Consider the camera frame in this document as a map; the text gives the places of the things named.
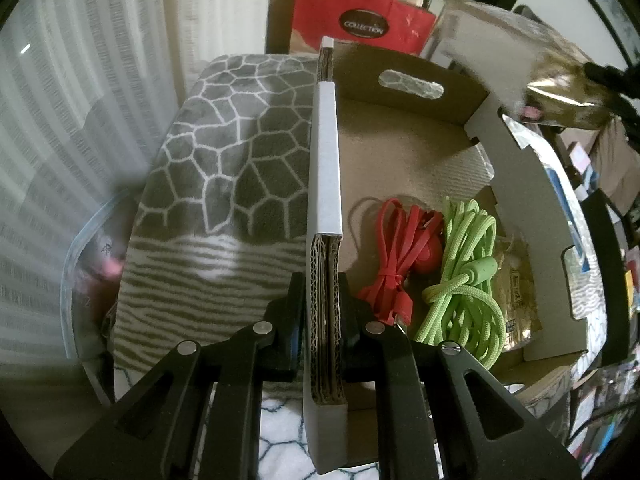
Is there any green braided cable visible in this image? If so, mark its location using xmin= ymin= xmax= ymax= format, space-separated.
xmin=410 ymin=197 xmax=506 ymax=368

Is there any clear plastic container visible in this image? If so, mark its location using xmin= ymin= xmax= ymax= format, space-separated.
xmin=60 ymin=192 xmax=146 ymax=361

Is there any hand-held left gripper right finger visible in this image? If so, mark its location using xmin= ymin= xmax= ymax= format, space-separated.
xmin=337 ymin=272 xmax=583 ymax=480

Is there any brown cardboard carton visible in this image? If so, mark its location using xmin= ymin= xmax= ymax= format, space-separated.
xmin=265 ymin=0 xmax=446 ymax=56

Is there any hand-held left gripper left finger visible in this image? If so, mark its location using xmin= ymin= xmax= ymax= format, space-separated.
xmin=52 ymin=272 xmax=306 ymax=480

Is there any clear plastic packet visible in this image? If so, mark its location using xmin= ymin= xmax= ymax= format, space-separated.
xmin=492 ymin=235 xmax=543 ymax=351

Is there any red cable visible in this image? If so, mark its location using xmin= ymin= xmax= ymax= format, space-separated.
xmin=350 ymin=199 xmax=446 ymax=326

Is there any white cardboard tray box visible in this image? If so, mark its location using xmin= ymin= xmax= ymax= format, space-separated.
xmin=302 ymin=36 xmax=593 ymax=476

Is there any large gold packet with sticker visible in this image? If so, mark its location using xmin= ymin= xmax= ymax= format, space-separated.
xmin=430 ymin=0 xmax=621 ymax=131

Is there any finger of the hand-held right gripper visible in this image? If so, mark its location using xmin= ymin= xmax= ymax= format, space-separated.
xmin=582 ymin=62 xmax=640 ymax=133

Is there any white curtain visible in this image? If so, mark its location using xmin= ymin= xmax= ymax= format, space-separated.
xmin=0 ymin=0 xmax=273 ymax=386

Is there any grey white patterned blanket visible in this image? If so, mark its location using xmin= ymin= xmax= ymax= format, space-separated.
xmin=107 ymin=52 xmax=611 ymax=480

